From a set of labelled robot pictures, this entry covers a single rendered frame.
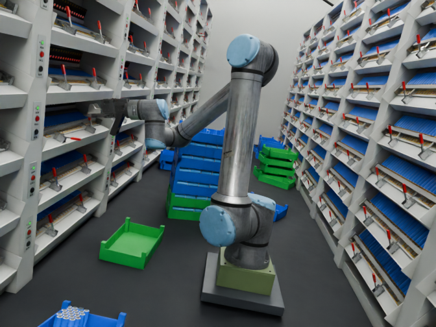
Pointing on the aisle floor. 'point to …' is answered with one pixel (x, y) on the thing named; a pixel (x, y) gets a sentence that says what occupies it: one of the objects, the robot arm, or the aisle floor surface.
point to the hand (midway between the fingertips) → (87, 115)
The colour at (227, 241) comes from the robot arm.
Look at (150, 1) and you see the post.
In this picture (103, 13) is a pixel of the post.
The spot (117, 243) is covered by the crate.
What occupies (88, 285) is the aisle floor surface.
